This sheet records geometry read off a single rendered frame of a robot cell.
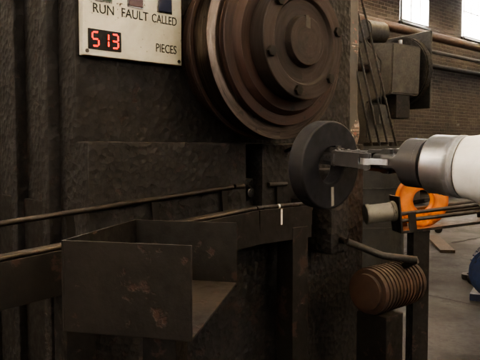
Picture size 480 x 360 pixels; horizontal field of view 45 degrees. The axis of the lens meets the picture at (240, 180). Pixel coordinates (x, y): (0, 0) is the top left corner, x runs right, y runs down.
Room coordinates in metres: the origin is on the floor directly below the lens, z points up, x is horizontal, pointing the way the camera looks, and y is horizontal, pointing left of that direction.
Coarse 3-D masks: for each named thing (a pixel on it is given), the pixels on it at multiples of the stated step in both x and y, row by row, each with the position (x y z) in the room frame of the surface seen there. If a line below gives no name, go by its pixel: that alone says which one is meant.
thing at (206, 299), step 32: (128, 224) 1.07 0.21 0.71; (160, 224) 1.09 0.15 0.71; (192, 224) 1.07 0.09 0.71; (224, 224) 1.06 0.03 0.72; (64, 256) 0.85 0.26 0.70; (96, 256) 0.84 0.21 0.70; (128, 256) 0.82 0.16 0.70; (160, 256) 0.81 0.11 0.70; (192, 256) 1.07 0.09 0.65; (224, 256) 1.06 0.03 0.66; (64, 288) 0.85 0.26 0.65; (96, 288) 0.84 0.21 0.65; (128, 288) 0.82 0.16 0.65; (160, 288) 0.81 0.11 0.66; (192, 288) 1.02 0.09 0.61; (224, 288) 1.02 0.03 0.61; (64, 320) 0.85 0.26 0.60; (96, 320) 0.84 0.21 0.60; (128, 320) 0.82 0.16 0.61; (160, 320) 0.81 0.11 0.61; (192, 320) 0.87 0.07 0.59; (160, 352) 0.94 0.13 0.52
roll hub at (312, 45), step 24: (264, 0) 1.35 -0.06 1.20; (288, 0) 1.36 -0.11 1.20; (312, 0) 1.42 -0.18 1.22; (264, 24) 1.31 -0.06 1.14; (288, 24) 1.37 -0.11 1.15; (312, 24) 1.41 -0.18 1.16; (336, 24) 1.48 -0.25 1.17; (264, 48) 1.31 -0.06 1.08; (288, 48) 1.37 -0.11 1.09; (312, 48) 1.41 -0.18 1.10; (336, 48) 1.48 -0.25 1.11; (264, 72) 1.35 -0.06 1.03; (288, 72) 1.38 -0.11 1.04; (312, 72) 1.43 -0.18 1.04; (336, 72) 1.48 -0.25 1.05; (288, 96) 1.39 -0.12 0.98; (312, 96) 1.42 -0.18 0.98
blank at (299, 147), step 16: (304, 128) 0.99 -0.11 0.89; (320, 128) 0.98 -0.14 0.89; (336, 128) 1.01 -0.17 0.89; (304, 144) 0.96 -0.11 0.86; (320, 144) 0.98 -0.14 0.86; (336, 144) 1.01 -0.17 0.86; (352, 144) 1.04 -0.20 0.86; (304, 160) 0.96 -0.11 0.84; (304, 176) 0.96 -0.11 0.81; (320, 176) 0.99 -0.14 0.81; (336, 176) 1.03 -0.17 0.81; (352, 176) 1.04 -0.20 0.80; (304, 192) 0.97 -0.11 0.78; (320, 192) 0.99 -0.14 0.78; (336, 192) 1.02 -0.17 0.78; (320, 208) 1.00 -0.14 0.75
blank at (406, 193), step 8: (400, 184) 1.69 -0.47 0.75; (400, 192) 1.67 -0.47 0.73; (408, 192) 1.67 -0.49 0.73; (408, 200) 1.67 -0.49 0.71; (432, 200) 1.69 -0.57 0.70; (440, 200) 1.68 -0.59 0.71; (448, 200) 1.69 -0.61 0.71; (408, 208) 1.67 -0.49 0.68; (416, 216) 1.68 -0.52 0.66; (416, 224) 1.68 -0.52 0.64; (424, 224) 1.68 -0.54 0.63; (432, 224) 1.68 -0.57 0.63
